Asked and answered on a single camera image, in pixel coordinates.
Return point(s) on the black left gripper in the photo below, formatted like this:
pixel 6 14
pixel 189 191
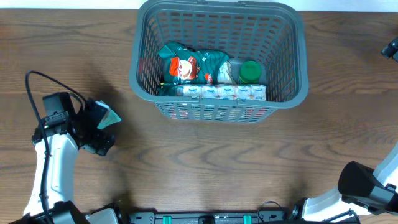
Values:
pixel 97 139

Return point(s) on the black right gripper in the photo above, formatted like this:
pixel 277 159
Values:
pixel 392 51

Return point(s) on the small teal packet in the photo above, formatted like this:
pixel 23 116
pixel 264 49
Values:
pixel 109 118

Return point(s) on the green coffee bag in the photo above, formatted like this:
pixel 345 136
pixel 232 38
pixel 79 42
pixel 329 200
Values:
pixel 185 66

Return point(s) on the orange pasta pack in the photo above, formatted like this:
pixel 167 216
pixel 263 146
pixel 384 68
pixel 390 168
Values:
pixel 245 114

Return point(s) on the white tissue pack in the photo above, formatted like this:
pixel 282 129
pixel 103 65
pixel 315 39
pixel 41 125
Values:
pixel 223 92

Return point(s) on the green lid jar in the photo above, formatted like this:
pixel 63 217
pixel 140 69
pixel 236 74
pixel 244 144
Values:
pixel 250 72

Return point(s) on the white paper pouch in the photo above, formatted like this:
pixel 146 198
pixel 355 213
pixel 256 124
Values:
pixel 224 75

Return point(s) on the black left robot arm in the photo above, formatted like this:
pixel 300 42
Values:
pixel 57 140

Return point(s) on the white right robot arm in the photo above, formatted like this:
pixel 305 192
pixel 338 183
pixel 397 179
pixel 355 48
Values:
pixel 361 190

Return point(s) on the grey plastic basket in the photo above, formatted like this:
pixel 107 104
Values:
pixel 269 33

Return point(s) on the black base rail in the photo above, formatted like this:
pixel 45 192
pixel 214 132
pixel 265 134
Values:
pixel 272 216

